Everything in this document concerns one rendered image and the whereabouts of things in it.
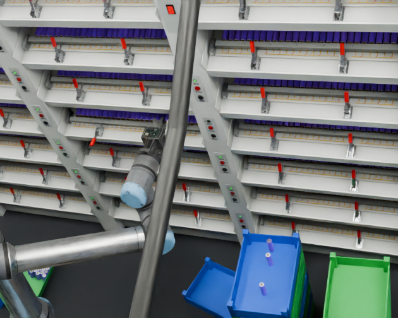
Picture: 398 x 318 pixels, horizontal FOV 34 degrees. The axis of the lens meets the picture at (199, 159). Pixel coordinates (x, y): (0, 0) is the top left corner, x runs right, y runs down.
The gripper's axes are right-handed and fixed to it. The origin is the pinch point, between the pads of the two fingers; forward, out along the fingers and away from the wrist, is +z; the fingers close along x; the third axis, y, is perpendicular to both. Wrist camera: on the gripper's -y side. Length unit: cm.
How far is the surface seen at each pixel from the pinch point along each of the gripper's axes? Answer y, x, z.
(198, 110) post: 13.2, -17.0, -4.5
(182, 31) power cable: 119, -65, -81
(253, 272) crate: -31, -37, -40
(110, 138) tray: -7.2, 24.6, -4.7
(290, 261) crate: -31, -49, -33
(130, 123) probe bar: -2.9, 16.4, -0.1
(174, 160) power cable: 110, -66, -95
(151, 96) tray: 14.1, 1.9, -0.7
